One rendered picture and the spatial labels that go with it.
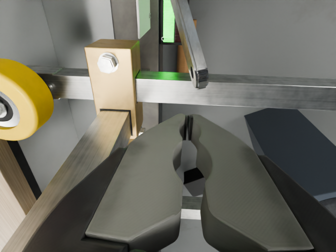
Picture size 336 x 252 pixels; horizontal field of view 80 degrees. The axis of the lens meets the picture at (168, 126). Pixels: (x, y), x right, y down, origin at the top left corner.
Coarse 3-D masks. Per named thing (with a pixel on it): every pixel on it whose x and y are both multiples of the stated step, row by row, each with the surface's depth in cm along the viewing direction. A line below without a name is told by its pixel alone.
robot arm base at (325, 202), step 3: (330, 198) 68; (333, 198) 67; (321, 201) 68; (324, 201) 68; (327, 201) 67; (330, 201) 67; (333, 201) 66; (324, 204) 67; (327, 204) 67; (330, 204) 66; (333, 204) 66; (327, 207) 66; (330, 207) 66; (333, 207) 65; (330, 210) 66; (333, 210) 65; (333, 213) 65
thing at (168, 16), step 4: (164, 0) 31; (168, 0) 31; (164, 4) 32; (168, 4) 32; (164, 8) 32; (168, 8) 32; (164, 12) 32; (168, 12) 32; (172, 12) 32; (164, 16) 33; (168, 16) 33; (172, 16) 33; (164, 20) 33; (168, 20) 33; (172, 20) 33; (164, 24) 33; (168, 24) 33; (172, 24) 33; (164, 28) 34; (168, 28) 34; (172, 28) 34; (164, 32) 34; (168, 32) 34; (172, 32) 34; (164, 36) 34; (168, 36) 34; (172, 36) 34; (164, 40) 35; (168, 40) 35; (172, 40) 34
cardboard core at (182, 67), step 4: (180, 48) 95; (180, 52) 96; (180, 56) 97; (184, 56) 96; (180, 60) 98; (184, 60) 97; (180, 64) 99; (184, 64) 98; (176, 68) 103; (180, 68) 100; (184, 68) 99; (184, 72) 100; (188, 72) 101
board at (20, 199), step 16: (0, 144) 25; (0, 160) 25; (16, 160) 28; (0, 176) 26; (16, 176) 28; (0, 192) 27; (16, 192) 28; (32, 192) 31; (0, 208) 30; (16, 208) 29; (0, 224) 32; (16, 224) 32; (0, 240) 35
